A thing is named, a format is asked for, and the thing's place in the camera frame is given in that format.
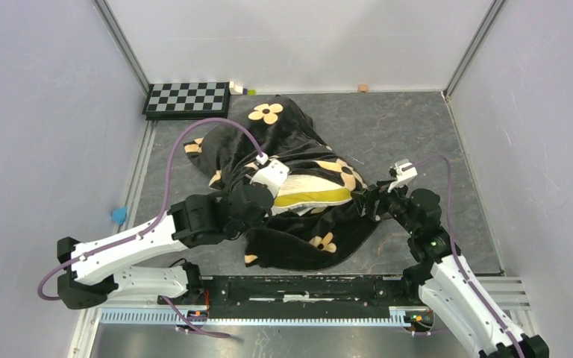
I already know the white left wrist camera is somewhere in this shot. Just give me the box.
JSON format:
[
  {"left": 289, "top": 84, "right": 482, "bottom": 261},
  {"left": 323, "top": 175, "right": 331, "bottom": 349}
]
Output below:
[{"left": 250, "top": 152, "right": 290, "bottom": 198}]

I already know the blue small object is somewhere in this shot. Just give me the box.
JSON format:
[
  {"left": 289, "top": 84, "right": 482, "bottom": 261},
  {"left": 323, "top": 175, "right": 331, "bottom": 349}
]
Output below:
[{"left": 110, "top": 207, "right": 128, "bottom": 226}]

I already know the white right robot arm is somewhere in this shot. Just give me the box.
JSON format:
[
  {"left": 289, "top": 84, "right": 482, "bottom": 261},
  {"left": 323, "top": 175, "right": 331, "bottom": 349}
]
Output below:
[{"left": 354, "top": 182, "right": 550, "bottom": 357}]

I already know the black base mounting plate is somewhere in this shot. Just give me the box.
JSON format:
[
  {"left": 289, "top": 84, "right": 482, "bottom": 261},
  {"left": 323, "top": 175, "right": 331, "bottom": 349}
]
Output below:
[{"left": 173, "top": 274, "right": 422, "bottom": 319}]

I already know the small tan wooden block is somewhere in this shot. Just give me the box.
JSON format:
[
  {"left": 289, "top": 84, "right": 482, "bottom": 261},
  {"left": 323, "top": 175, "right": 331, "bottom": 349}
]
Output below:
[{"left": 357, "top": 84, "right": 369, "bottom": 93}]

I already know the black grey checkerboard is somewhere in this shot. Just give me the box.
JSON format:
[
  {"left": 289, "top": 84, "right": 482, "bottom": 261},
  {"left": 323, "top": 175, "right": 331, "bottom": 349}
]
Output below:
[{"left": 142, "top": 82, "right": 231, "bottom": 120}]

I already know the black floral pillowcase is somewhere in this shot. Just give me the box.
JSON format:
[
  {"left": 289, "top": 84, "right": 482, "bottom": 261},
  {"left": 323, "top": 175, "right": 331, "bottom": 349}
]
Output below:
[{"left": 184, "top": 95, "right": 378, "bottom": 271}]

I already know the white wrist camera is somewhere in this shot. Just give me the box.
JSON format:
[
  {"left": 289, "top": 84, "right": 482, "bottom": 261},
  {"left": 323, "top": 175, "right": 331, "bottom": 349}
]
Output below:
[
  {"left": 387, "top": 159, "right": 418, "bottom": 192},
  {"left": 250, "top": 152, "right": 290, "bottom": 198}
]

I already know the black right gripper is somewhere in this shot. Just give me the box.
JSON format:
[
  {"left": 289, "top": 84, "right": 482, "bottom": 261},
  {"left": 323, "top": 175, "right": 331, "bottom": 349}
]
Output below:
[{"left": 350, "top": 176, "right": 418, "bottom": 235}]

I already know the small white block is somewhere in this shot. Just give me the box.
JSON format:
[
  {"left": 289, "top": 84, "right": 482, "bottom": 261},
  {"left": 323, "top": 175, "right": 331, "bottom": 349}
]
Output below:
[{"left": 228, "top": 81, "right": 245, "bottom": 95}]

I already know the white yellow pillow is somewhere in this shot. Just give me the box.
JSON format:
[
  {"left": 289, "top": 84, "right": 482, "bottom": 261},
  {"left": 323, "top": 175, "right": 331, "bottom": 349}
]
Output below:
[{"left": 272, "top": 175, "right": 351, "bottom": 216}]

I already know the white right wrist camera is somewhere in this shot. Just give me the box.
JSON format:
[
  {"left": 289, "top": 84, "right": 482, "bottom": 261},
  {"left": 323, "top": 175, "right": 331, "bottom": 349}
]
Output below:
[{"left": 387, "top": 159, "right": 418, "bottom": 192}]

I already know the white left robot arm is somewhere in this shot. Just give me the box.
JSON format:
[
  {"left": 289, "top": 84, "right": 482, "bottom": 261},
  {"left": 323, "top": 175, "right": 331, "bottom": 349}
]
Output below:
[{"left": 57, "top": 184, "right": 275, "bottom": 310}]

